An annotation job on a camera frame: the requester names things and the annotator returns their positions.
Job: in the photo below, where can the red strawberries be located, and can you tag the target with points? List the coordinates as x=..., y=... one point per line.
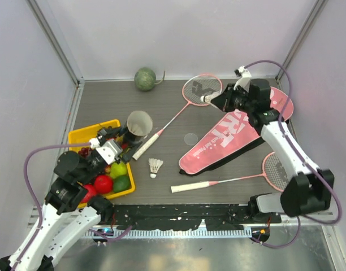
x=121, y=157

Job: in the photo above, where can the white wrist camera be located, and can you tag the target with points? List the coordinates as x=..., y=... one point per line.
x=244, y=77
x=108, y=149

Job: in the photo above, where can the pink racket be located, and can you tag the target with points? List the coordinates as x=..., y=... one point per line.
x=271, y=170
x=193, y=89

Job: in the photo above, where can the yellow plastic tray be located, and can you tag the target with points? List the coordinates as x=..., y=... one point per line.
x=82, y=135

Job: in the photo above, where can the red grape bunch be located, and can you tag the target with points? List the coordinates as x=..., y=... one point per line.
x=84, y=152

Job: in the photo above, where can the black shuttlecock tube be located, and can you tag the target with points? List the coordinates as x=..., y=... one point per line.
x=136, y=117

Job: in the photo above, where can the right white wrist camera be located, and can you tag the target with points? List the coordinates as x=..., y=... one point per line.
x=244, y=77

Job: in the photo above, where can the clear tube lid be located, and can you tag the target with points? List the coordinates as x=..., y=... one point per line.
x=190, y=139

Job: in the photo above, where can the white slotted cable duct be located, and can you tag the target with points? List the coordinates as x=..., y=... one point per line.
x=198, y=233

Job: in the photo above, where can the white shuttlecock bottom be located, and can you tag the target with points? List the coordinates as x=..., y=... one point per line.
x=155, y=165

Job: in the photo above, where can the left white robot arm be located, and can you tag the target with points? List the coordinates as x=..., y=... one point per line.
x=48, y=240

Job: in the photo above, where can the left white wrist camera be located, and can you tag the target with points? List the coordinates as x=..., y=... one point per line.
x=108, y=149

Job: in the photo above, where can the pink racket bag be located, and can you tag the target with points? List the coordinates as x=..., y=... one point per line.
x=231, y=137

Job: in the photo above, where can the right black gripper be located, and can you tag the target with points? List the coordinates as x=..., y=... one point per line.
x=223, y=101

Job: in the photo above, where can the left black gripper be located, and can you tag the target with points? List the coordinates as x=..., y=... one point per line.
x=111, y=132

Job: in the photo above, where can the white shuttlecock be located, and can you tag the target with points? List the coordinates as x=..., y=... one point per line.
x=208, y=98
x=155, y=165
x=137, y=130

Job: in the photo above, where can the red apple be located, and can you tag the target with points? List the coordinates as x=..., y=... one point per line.
x=103, y=184

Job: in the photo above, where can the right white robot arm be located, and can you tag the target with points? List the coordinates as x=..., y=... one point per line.
x=310, y=188

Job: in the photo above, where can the yellow-green pear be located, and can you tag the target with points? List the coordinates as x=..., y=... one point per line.
x=117, y=170

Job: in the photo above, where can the green melon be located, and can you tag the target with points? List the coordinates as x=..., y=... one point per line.
x=145, y=79

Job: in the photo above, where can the pink racket lower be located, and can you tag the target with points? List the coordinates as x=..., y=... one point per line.
x=271, y=170

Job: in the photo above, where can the red pepper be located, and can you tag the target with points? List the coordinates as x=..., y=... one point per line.
x=91, y=193

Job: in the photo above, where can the green lime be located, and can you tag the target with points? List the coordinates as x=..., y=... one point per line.
x=121, y=183

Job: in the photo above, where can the pink racket upper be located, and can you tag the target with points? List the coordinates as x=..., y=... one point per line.
x=193, y=89

